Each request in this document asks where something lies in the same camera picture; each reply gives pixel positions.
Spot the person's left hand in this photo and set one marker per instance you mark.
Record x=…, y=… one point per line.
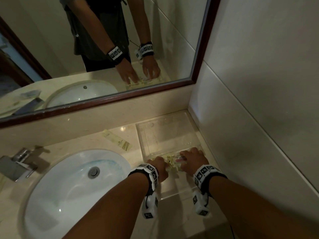
x=158, y=169

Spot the person's right hand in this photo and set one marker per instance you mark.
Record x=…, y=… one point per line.
x=194, y=160

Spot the bundle of cream toiletry packets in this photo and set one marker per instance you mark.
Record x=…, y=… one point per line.
x=172, y=161

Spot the clear plastic tray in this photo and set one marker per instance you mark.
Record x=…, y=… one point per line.
x=167, y=134

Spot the long cream striped toiletry packet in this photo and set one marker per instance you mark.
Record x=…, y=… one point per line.
x=118, y=141

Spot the person's right forearm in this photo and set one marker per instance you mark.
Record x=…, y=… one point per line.
x=256, y=209

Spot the person's left forearm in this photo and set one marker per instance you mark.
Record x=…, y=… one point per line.
x=112, y=211

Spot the black wristband with marker tags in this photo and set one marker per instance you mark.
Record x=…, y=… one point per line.
x=206, y=172
x=148, y=174

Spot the metal sink drain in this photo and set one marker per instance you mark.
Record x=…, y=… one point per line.
x=94, y=172

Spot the white oval sink basin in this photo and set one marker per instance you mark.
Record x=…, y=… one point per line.
x=69, y=196

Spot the dark wood framed mirror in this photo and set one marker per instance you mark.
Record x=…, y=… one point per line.
x=199, y=34

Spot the chrome square faucet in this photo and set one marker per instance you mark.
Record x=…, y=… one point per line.
x=15, y=166

